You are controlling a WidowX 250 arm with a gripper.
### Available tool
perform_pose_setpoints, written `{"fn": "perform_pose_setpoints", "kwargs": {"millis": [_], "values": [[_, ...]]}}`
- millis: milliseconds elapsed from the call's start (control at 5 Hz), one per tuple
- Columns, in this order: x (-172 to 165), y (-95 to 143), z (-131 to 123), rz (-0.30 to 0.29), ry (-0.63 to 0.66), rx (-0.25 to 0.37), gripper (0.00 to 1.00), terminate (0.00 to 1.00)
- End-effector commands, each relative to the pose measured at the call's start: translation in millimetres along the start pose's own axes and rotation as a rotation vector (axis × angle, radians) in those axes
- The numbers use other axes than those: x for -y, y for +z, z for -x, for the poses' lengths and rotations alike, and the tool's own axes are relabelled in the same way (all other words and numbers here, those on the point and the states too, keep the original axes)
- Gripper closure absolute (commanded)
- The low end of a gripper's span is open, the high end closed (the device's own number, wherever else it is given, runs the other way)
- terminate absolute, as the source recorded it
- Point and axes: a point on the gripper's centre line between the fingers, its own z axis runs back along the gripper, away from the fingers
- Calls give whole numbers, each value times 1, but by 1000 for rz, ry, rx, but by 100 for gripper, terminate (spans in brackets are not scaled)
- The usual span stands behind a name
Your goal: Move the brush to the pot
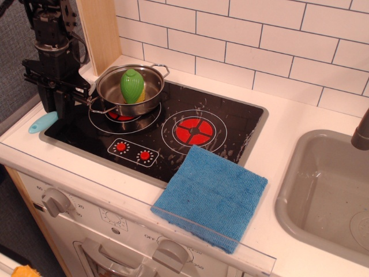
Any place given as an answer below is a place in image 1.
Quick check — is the grey plastic sink basin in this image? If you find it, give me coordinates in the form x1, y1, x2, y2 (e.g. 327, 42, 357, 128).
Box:
275, 130, 368, 267

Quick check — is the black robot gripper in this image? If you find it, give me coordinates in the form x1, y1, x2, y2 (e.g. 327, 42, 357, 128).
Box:
22, 40, 91, 119

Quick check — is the blue microfibre cloth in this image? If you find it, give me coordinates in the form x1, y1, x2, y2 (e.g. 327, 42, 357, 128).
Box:
151, 146, 268, 254

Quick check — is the right grey oven dial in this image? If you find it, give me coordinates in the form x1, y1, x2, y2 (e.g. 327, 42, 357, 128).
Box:
152, 239, 189, 274

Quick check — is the red stove knob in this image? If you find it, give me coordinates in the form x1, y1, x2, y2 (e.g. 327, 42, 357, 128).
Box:
139, 151, 151, 161
116, 142, 127, 152

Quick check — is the green and yellow toy corn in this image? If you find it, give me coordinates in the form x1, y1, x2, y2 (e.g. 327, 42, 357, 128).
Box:
120, 69, 145, 104

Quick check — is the black toy stove top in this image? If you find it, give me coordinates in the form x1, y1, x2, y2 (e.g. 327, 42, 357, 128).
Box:
40, 82, 268, 188

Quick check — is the grey faucet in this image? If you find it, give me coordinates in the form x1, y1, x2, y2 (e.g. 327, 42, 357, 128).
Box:
351, 109, 369, 151

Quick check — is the left red stove knob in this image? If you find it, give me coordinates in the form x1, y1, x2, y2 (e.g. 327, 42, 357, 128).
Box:
116, 142, 127, 152

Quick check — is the light wooden side post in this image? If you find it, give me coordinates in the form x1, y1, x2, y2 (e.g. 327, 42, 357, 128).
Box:
77, 0, 122, 76

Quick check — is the left grey oven dial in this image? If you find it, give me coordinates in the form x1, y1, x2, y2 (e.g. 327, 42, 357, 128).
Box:
42, 188, 71, 218

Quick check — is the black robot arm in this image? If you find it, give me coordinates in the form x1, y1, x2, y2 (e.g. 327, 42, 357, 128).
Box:
22, 1, 91, 118

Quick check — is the orange object at corner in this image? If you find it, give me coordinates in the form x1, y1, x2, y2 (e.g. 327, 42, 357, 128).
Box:
11, 265, 41, 277

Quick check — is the grey spatula with blue handle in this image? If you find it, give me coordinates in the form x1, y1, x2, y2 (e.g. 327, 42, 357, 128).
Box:
28, 111, 58, 134

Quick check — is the stainless steel pot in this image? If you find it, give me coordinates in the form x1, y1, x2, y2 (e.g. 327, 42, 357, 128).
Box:
88, 64, 170, 117

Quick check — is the right red stove knob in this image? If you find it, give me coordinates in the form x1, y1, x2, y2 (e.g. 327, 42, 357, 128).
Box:
139, 151, 151, 161

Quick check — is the grey oven door handle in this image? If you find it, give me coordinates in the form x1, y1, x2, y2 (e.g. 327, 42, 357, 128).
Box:
80, 238, 158, 276

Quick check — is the grey oven dial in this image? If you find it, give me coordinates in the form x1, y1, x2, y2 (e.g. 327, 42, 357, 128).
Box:
42, 188, 71, 218
152, 239, 189, 274

